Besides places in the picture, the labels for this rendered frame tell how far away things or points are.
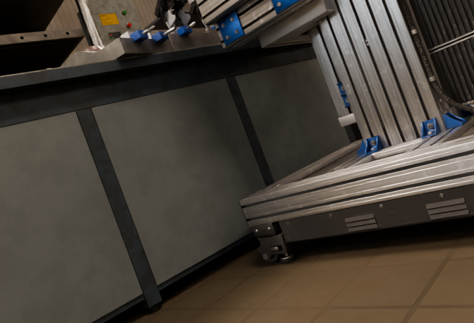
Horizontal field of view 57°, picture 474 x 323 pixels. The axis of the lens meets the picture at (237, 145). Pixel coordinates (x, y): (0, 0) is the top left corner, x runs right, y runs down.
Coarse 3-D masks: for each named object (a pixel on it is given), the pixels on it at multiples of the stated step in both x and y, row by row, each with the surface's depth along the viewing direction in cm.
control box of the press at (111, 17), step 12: (108, 0) 255; (120, 0) 260; (132, 0) 265; (96, 12) 248; (108, 12) 253; (120, 12) 258; (132, 12) 263; (96, 24) 246; (108, 24) 251; (120, 24) 256; (132, 24) 261; (108, 36) 249; (120, 36) 254
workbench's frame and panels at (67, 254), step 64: (128, 64) 144; (192, 64) 167; (256, 64) 189; (0, 128) 121; (64, 128) 132; (128, 128) 145; (192, 128) 160; (256, 128) 180; (320, 128) 206; (0, 192) 117; (64, 192) 127; (128, 192) 139; (192, 192) 154; (0, 256) 113; (64, 256) 123; (128, 256) 134; (192, 256) 148; (0, 320) 110; (64, 320) 119
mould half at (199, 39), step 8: (192, 32) 174; (200, 32) 176; (216, 32) 182; (176, 40) 168; (184, 40) 170; (192, 40) 173; (200, 40) 175; (208, 40) 178; (216, 40) 181; (176, 48) 167; (184, 48) 169
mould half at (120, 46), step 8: (120, 40) 140; (128, 40) 143; (152, 40) 153; (168, 40) 160; (104, 48) 144; (112, 48) 142; (120, 48) 140; (128, 48) 142; (136, 48) 145; (144, 48) 148; (152, 48) 152; (160, 48) 155; (168, 48) 159; (72, 56) 152; (80, 56) 150; (88, 56) 148; (96, 56) 146; (104, 56) 144; (112, 56) 143; (120, 56) 141; (128, 56) 145; (72, 64) 153
